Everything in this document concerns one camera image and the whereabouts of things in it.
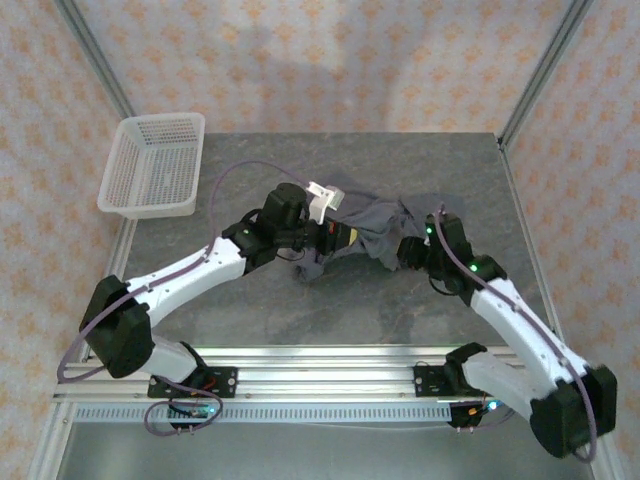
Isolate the grey t-shirt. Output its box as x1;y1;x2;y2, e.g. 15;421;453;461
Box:
292;169;464;287

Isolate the white plastic mesh basket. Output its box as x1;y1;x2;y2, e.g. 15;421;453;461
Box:
96;111;207;220

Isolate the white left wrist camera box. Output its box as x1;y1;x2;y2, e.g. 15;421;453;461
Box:
306;180;346;224

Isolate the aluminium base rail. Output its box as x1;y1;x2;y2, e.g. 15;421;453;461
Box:
52;343;601;404

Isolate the slotted grey cable duct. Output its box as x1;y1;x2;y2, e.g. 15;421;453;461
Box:
72;402;454;425

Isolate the aluminium frame post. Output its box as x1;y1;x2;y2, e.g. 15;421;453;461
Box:
497;0;595;151
55;0;137;120

